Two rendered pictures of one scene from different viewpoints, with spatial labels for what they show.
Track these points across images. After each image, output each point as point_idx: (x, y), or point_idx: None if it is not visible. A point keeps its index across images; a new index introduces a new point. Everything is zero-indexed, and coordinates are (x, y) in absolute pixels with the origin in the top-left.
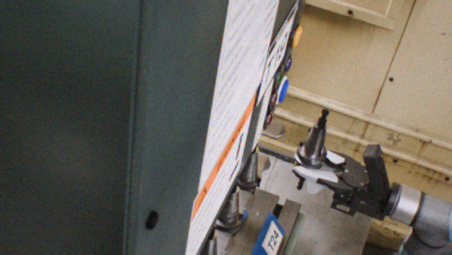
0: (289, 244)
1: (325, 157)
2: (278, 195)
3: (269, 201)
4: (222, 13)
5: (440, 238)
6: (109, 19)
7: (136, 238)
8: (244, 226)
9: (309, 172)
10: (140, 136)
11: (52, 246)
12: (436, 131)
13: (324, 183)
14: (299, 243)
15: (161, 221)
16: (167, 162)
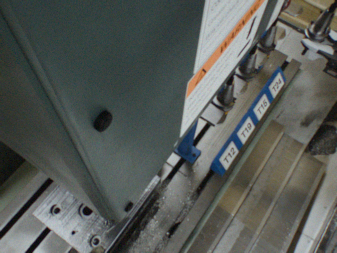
0: (287, 88)
1: (328, 34)
2: (287, 55)
3: (281, 58)
4: None
5: None
6: None
7: (78, 141)
8: (260, 73)
9: (313, 44)
10: (14, 26)
11: (14, 123)
12: None
13: (322, 53)
14: (295, 87)
15: (129, 113)
16: (120, 56)
